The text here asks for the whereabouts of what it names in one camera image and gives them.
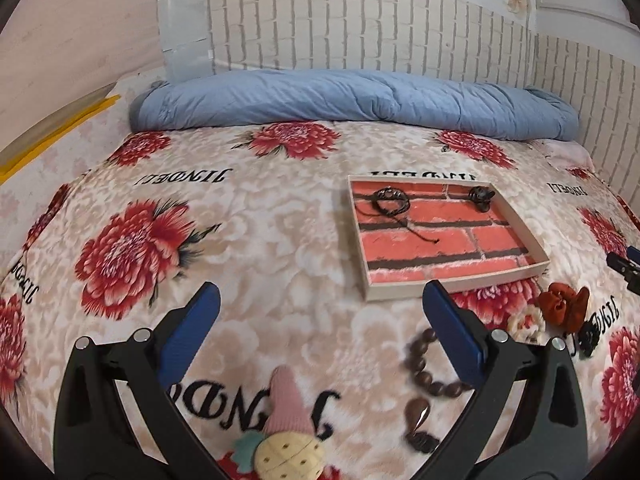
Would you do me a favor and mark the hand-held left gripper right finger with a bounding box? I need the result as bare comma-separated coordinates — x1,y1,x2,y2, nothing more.
417,280,588,480

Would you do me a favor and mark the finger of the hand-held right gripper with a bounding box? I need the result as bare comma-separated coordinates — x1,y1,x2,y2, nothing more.
606,245,640,295

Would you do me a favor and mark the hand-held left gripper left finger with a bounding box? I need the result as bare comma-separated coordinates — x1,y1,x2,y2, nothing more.
52,281,226,480

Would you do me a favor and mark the brown wooden bead bracelet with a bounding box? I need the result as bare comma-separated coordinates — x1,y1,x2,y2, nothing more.
402,327,473,398

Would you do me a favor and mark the black scrunchie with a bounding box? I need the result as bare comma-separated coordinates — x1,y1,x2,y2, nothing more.
575,317,603,356

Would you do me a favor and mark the red-brown scrunchie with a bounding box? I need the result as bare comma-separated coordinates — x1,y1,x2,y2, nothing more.
537,283,593,331

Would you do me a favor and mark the brick-patterned shallow tray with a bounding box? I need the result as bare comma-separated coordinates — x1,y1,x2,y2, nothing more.
347,174,551,302

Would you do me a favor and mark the pink knitted hair clip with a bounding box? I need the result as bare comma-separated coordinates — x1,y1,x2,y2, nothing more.
264,365,314,435

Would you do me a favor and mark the pink and yellow plush toy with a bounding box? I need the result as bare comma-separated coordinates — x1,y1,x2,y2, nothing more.
235,429,326,480

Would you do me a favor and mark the red floral blanket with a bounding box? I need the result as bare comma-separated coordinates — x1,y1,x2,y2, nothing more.
0,120,640,480

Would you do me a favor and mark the pale floral mattress cover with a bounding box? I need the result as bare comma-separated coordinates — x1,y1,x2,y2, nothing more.
0,80,133,201

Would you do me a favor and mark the yellow flat board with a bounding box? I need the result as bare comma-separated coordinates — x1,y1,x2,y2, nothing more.
0,94,122,183

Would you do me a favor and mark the rolled blue quilt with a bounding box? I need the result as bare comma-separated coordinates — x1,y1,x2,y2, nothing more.
129,69,581,142

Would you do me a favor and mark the clear plastic sheet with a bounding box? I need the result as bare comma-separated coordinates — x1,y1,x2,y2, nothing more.
155,0,213,81

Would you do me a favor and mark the black cord bracelet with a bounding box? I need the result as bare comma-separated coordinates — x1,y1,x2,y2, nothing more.
370,186,441,245

